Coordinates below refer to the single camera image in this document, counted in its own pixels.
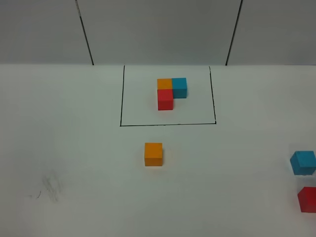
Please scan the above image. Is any orange template block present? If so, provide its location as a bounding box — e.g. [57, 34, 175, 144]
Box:
[157, 78, 172, 90]

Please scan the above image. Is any blue template block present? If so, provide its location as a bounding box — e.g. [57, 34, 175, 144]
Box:
[172, 78, 187, 99]

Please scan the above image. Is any red template block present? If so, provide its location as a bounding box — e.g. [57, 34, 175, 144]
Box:
[158, 89, 173, 111]

